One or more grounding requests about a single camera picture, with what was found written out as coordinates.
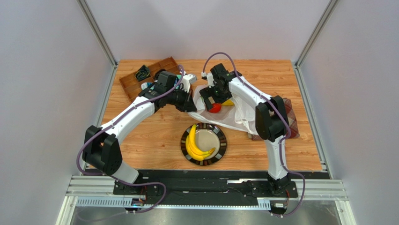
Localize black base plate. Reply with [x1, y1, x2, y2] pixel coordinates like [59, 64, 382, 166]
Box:
[113, 170, 300, 206]

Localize yellow banana bunch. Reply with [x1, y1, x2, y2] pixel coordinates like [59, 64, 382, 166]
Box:
[185, 124, 215, 161]

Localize red plaid cloth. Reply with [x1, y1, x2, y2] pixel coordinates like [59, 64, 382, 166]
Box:
[247, 98, 300, 141]

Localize black green coiled cable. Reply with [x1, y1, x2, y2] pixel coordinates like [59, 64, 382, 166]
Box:
[134, 64, 151, 81]

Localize white plastic bag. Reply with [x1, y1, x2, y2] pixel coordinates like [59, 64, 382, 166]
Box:
[188, 85, 258, 135]

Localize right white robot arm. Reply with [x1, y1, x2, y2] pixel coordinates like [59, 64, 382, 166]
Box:
[199, 63, 290, 195]

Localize aluminium frame rail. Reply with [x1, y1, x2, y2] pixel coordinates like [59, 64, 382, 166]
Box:
[56, 175, 355, 225]

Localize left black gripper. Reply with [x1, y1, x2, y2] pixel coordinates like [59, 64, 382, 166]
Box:
[166, 86, 197, 113]

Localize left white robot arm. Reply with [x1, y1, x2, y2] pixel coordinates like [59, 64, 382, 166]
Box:
[76, 71, 197, 183]

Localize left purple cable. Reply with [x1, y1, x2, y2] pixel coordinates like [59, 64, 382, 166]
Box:
[76, 64, 185, 216]

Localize wooden divided tray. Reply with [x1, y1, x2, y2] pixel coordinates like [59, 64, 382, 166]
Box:
[119, 57, 179, 103]

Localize red fake apple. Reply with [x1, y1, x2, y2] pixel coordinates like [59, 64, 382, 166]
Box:
[208, 103, 222, 113]

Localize teal white socks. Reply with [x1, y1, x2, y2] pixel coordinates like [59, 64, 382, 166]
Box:
[141, 75, 181, 90]

